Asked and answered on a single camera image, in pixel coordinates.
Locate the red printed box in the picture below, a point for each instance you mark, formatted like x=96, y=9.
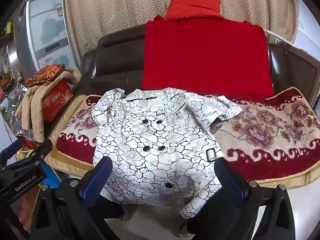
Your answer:
x=56, y=100

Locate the white black-patterned coat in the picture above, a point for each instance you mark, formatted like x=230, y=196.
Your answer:
x=155, y=165

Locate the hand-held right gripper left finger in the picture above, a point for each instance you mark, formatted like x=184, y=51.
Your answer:
x=97, y=180

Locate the red throw blanket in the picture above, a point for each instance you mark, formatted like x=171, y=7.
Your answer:
x=205, y=62

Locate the white rail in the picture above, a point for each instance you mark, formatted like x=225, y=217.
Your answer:
x=282, y=40

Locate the silver floral refrigerator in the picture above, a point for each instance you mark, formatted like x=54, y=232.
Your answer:
x=47, y=30

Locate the beige quilted jacket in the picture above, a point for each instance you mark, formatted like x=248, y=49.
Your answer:
x=32, y=110

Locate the person's right leg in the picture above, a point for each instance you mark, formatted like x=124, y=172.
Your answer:
x=205, y=220

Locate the person's left leg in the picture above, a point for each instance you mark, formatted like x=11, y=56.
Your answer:
x=112, y=207

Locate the person's leg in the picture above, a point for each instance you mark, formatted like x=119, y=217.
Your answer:
x=205, y=220
x=112, y=207

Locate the silver foil wrap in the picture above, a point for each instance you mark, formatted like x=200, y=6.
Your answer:
x=15, y=120

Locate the yellow bottle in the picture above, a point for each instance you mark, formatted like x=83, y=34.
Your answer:
x=9, y=27

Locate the dark wooden furniture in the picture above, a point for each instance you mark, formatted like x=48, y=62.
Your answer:
x=302, y=75

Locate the orange artificial flowers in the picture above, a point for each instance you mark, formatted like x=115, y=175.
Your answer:
x=6, y=80

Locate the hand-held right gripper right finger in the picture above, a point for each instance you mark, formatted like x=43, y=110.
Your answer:
x=232, y=185

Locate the brown leather sofa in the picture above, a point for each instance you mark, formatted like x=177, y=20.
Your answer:
x=117, y=62

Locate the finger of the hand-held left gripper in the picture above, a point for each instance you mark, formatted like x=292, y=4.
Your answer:
x=10, y=150
x=41, y=150

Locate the orange black patterned cloth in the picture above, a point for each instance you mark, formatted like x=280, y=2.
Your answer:
x=45, y=76

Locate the yellow blue toy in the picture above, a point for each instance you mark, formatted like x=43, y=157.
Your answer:
x=25, y=152

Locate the red pillow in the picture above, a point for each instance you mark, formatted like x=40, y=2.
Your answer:
x=192, y=5

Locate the floral plush blanket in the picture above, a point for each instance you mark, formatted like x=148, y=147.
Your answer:
x=262, y=135

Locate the beige dotted curtain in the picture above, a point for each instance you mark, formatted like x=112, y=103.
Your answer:
x=112, y=5

